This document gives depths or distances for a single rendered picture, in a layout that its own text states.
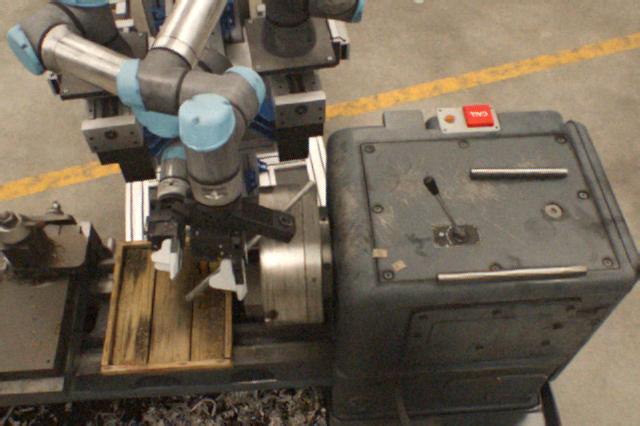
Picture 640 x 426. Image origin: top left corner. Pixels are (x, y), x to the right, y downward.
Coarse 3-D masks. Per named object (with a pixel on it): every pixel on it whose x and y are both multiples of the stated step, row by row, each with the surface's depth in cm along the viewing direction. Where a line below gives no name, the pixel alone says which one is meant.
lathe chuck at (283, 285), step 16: (288, 192) 134; (272, 208) 130; (272, 240) 127; (272, 256) 126; (288, 256) 126; (272, 272) 127; (288, 272) 127; (304, 272) 127; (272, 288) 128; (288, 288) 128; (304, 288) 128; (272, 304) 130; (288, 304) 130; (304, 304) 130; (272, 320) 135; (288, 320) 134; (304, 320) 135
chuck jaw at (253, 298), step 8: (248, 264) 138; (256, 264) 138; (232, 272) 137; (248, 272) 137; (256, 272) 137; (248, 280) 136; (256, 280) 136; (248, 288) 135; (256, 288) 135; (248, 296) 133; (256, 296) 133; (248, 304) 132; (256, 304) 132; (248, 312) 135; (256, 312) 135; (264, 312) 135; (272, 312) 132
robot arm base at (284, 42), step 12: (264, 24) 167; (276, 24) 162; (288, 24) 161; (300, 24) 162; (312, 24) 167; (264, 36) 167; (276, 36) 164; (288, 36) 163; (300, 36) 164; (312, 36) 168; (264, 48) 170; (276, 48) 166; (288, 48) 165; (300, 48) 166; (312, 48) 169
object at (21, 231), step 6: (18, 216) 140; (24, 216) 141; (24, 222) 140; (0, 228) 138; (12, 228) 138; (18, 228) 138; (24, 228) 139; (30, 228) 140; (0, 234) 138; (6, 234) 138; (12, 234) 138; (18, 234) 138; (24, 234) 139; (0, 240) 139; (6, 240) 138; (12, 240) 138; (18, 240) 139
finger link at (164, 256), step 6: (168, 240) 142; (162, 246) 141; (168, 246) 141; (156, 252) 140; (162, 252) 140; (168, 252) 140; (156, 258) 140; (162, 258) 140; (168, 258) 140; (174, 258) 139; (168, 264) 139; (174, 264) 139; (174, 270) 139
